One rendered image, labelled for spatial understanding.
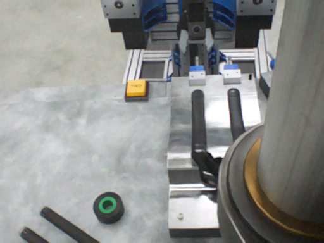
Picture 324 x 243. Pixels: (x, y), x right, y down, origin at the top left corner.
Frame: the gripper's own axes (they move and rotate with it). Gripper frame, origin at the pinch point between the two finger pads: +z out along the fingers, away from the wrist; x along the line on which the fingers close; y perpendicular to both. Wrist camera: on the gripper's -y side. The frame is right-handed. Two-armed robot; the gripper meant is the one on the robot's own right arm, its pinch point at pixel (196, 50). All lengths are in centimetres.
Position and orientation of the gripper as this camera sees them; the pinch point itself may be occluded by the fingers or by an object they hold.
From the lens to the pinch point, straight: 112.9
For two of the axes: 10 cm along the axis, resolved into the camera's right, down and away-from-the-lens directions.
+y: 0.3, -7.7, 6.3
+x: -9.9, 0.4, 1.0
